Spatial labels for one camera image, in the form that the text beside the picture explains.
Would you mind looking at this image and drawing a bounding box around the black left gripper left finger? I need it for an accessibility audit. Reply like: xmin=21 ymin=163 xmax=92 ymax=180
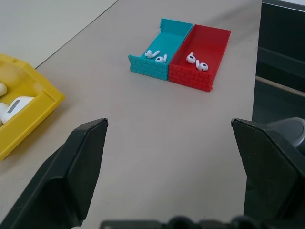
xmin=0 ymin=117 xmax=109 ymax=229

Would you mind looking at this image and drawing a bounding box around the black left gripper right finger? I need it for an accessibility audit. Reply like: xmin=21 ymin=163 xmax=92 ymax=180
xmin=230 ymin=117 xmax=305 ymax=223

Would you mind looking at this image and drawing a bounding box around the yellow plastic bin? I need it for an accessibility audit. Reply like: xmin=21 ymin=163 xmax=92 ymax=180
xmin=0 ymin=53 xmax=65 ymax=161

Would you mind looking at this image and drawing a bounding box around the dark rounded chair base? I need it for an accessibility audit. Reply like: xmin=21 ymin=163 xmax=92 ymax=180
xmin=264 ymin=117 xmax=305 ymax=153

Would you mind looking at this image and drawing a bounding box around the red brick-pattern tray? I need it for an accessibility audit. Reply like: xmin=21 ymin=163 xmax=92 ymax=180
xmin=168 ymin=23 xmax=232 ymax=92

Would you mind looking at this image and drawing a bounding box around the teal brick-pattern tray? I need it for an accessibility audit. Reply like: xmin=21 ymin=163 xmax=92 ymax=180
xmin=128 ymin=18 xmax=194 ymax=82

